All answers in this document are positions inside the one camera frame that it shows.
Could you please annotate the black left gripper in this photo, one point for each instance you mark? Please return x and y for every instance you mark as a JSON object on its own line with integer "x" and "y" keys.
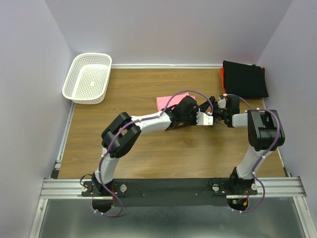
{"x": 194, "y": 123}

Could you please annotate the pink t shirt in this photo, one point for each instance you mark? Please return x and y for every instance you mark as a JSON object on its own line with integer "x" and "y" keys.
{"x": 168, "y": 100}

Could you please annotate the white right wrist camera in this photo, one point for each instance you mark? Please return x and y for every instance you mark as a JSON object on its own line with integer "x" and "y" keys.
{"x": 222, "y": 102}

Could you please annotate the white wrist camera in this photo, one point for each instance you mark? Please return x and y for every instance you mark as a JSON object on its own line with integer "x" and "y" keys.
{"x": 204, "y": 119}
{"x": 222, "y": 102}

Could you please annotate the white plastic basket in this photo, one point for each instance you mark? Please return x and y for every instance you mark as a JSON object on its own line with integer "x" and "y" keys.
{"x": 87, "y": 79}

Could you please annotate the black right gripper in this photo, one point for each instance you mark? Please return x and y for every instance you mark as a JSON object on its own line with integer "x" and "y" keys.
{"x": 203, "y": 107}

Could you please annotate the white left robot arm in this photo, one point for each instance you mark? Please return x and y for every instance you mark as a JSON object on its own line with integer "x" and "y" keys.
{"x": 120, "y": 136}

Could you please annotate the black folded t shirt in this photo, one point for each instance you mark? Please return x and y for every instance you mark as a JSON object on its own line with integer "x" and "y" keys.
{"x": 246, "y": 81}

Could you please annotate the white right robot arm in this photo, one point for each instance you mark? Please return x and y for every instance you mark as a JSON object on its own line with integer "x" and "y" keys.
{"x": 265, "y": 134}

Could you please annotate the orange folded t shirt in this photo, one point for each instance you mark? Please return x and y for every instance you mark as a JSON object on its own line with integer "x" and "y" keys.
{"x": 222, "y": 78}

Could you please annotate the aluminium frame rail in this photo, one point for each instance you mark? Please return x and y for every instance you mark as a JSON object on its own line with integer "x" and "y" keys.
{"x": 274, "y": 187}

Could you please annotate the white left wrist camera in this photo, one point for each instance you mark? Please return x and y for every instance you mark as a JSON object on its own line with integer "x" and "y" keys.
{"x": 204, "y": 119}

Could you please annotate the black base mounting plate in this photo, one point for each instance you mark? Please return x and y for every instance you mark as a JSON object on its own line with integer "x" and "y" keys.
{"x": 171, "y": 191}

